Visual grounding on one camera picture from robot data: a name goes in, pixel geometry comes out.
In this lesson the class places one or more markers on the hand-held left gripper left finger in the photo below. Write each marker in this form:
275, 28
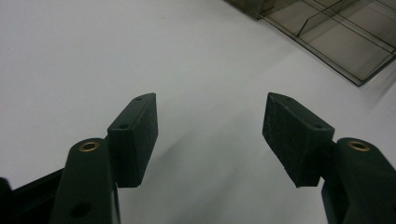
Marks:
132, 146

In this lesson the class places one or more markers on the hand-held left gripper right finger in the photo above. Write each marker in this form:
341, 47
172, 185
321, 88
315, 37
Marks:
295, 140

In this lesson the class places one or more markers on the smoky transparent plastic box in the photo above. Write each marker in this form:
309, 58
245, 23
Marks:
342, 46

